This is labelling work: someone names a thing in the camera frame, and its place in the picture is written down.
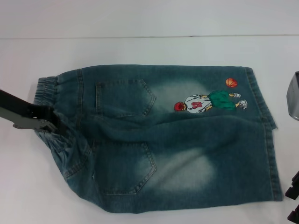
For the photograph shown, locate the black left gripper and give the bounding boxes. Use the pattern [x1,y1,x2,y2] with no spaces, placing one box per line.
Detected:
[0,89,71,141]

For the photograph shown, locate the blue denim shorts with cartoon print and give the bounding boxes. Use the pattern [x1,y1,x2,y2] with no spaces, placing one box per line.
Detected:
[35,64,285,214]

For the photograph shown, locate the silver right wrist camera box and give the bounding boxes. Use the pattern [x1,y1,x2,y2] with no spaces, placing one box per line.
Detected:
[285,70,299,121]

